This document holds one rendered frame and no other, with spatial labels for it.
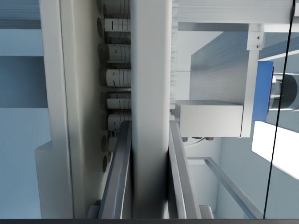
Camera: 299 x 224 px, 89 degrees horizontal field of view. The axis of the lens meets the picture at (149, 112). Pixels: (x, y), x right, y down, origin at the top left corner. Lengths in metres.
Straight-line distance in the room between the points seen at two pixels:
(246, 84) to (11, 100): 0.85
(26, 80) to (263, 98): 0.86
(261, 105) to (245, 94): 0.09
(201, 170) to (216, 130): 4.09
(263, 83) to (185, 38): 3.47
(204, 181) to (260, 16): 4.49
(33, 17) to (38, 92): 0.31
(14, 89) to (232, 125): 0.80
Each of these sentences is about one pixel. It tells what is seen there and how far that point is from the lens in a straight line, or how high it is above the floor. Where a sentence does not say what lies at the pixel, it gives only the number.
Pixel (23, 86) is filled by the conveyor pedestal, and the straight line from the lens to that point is 0.77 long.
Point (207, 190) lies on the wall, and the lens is 4.98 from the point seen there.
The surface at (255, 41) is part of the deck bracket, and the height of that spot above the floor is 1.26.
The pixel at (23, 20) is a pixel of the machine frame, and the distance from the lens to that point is 0.53.
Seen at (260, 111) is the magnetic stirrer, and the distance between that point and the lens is 0.63.
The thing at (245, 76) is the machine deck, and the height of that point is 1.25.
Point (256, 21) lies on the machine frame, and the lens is 0.52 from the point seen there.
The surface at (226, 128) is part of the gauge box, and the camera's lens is 0.55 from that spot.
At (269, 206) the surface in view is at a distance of 0.65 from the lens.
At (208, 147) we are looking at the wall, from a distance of 4.37.
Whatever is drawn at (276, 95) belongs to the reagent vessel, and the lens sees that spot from 0.70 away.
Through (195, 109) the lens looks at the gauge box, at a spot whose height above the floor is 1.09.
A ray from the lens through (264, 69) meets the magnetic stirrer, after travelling 0.63.
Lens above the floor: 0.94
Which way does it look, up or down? 1 degrees up
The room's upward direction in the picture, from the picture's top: 90 degrees clockwise
